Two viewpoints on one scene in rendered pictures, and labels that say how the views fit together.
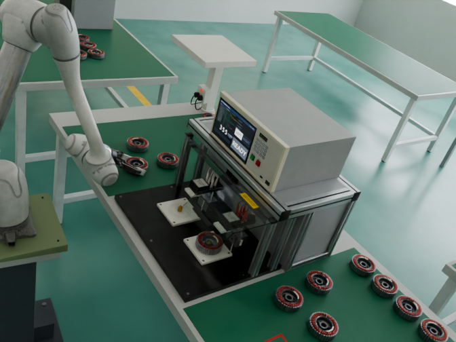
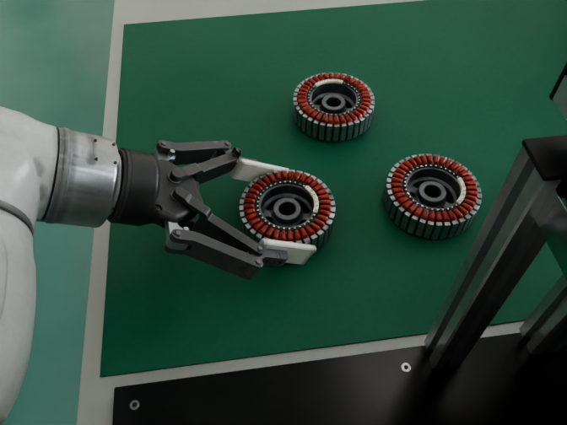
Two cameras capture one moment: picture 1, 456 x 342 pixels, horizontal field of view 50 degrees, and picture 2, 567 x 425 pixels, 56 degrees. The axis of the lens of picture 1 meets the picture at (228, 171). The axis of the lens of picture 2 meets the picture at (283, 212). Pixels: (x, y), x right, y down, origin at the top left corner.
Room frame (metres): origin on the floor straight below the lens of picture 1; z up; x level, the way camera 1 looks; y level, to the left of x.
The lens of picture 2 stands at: (1.67, 0.22, 1.28)
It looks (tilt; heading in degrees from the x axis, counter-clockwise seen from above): 53 degrees down; 35
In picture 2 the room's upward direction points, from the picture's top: straight up
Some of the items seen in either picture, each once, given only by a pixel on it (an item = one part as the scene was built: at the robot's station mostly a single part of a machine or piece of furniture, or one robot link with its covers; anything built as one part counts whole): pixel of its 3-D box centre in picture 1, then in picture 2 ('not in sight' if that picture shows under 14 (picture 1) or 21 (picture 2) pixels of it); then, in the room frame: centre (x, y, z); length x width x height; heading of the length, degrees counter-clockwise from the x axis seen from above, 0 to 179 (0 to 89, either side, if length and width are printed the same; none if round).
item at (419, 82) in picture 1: (353, 79); not in sight; (5.35, -1.05, 0.38); 2.10 x 0.90 x 0.75; 43
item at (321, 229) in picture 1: (318, 233); not in sight; (1.68, -0.44, 0.91); 0.28 x 0.03 x 0.32; 133
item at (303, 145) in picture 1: (280, 134); not in sight; (1.85, -0.17, 1.22); 0.44 x 0.39 x 0.20; 43
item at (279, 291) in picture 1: (288, 298); not in sight; (1.41, -0.36, 0.77); 0.11 x 0.11 x 0.04
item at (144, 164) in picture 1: (136, 165); (287, 212); (1.99, 0.44, 0.77); 0.11 x 0.11 x 0.04
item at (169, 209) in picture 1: (179, 211); not in sight; (1.73, 0.16, 0.78); 0.15 x 0.15 x 0.01; 43
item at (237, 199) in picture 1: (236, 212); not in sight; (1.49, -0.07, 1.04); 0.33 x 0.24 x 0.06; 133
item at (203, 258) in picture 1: (207, 247); not in sight; (1.55, -0.01, 0.78); 0.15 x 0.15 x 0.01; 43
